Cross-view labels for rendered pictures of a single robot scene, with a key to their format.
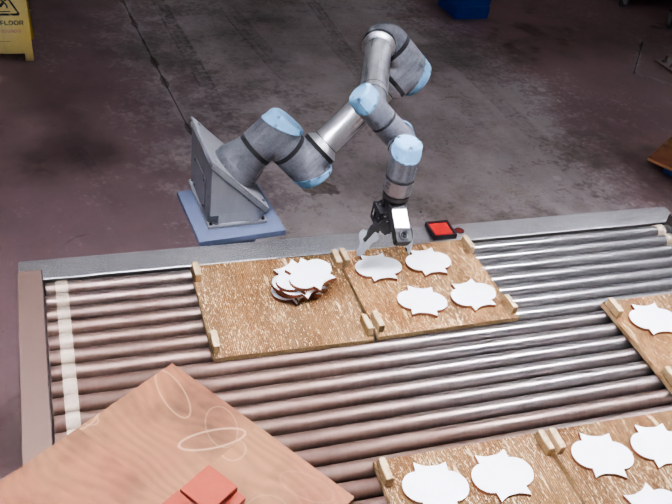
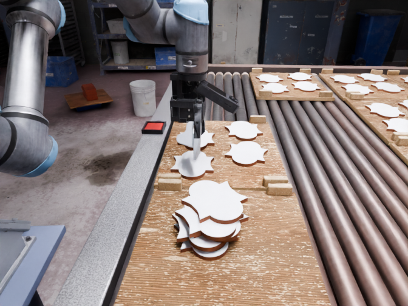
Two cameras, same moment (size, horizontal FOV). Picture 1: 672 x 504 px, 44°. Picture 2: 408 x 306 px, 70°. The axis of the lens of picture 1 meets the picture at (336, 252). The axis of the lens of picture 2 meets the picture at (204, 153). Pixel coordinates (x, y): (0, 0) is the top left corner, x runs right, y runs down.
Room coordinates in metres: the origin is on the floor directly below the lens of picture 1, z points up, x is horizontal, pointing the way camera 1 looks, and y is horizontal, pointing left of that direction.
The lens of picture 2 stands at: (1.48, 0.49, 1.39)
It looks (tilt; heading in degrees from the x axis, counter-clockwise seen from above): 30 degrees down; 297
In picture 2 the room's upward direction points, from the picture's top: straight up
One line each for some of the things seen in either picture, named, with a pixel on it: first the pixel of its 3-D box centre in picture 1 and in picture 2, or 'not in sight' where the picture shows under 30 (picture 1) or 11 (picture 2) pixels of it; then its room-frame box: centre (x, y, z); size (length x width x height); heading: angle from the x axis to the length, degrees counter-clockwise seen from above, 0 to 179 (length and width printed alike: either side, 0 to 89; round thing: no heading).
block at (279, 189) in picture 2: (366, 324); (279, 189); (1.57, -0.11, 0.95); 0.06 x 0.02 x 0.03; 23
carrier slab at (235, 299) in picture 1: (279, 303); (223, 257); (1.62, 0.12, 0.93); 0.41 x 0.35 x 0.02; 113
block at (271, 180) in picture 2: (377, 321); (275, 181); (1.59, -0.13, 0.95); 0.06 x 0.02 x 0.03; 24
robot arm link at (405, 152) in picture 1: (404, 159); (190, 27); (1.82, -0.13, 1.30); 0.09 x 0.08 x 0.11; 7
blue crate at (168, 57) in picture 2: not in sight; (172, 55); (4.37, -4.07, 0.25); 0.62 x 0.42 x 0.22; 36
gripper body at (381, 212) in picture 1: (390, 209); (189, 96); (1.82, -0.13, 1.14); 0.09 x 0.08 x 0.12; 21
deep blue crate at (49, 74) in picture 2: not in sight; (55, 71); (5.56, -2.56, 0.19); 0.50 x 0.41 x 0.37; 22
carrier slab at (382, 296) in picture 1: (424, 285); (221, 149); (1.79, -0.26, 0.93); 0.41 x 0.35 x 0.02; 114
